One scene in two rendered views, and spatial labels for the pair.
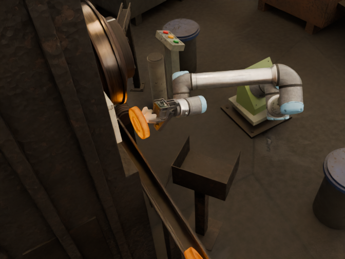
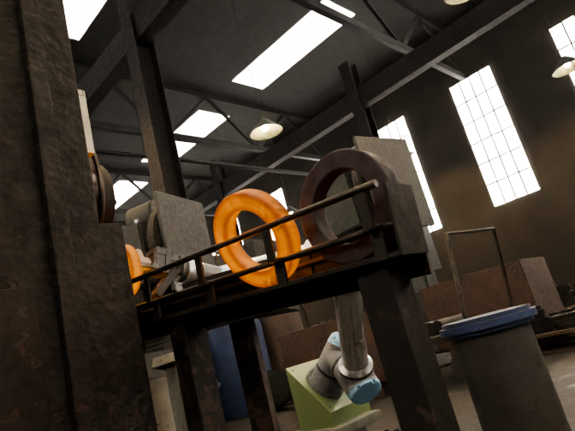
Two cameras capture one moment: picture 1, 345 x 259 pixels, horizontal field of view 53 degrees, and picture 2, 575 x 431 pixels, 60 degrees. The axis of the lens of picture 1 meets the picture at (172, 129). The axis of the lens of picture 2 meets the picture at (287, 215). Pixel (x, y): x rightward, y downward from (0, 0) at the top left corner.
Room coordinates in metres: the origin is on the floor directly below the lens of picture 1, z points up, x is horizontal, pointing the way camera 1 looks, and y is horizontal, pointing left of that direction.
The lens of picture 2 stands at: (-0.36, 0.19, 0.48)
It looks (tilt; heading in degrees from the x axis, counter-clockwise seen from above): 15 degrees up; 339
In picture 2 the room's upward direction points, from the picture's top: 15 degrees counter-clockwise
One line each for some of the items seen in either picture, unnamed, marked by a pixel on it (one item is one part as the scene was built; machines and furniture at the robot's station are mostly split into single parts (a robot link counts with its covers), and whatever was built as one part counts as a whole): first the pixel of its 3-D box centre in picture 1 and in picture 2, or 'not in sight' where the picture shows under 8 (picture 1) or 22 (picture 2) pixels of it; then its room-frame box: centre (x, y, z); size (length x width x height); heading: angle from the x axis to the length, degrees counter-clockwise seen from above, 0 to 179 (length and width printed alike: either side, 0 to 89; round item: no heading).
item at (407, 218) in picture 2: not in sight; (406, 218); (0.25, -0.22, 0.62); 0.07 x 0.01 x 0.11; 117
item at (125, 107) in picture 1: (123, 130); not in sight; (1.66, 0.33, 0.27); 0.22 x 0.13 x 0.53; 27
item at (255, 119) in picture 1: (256, 104); (334, 426); (1.99, -0.67, 0.10); 0.32 x 0.32 x 0.04; 26
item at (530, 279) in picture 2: not in sight; (494, 308); (3.80, -3.29, 0.38); 1.03 x 0.83 x 0.75; 30
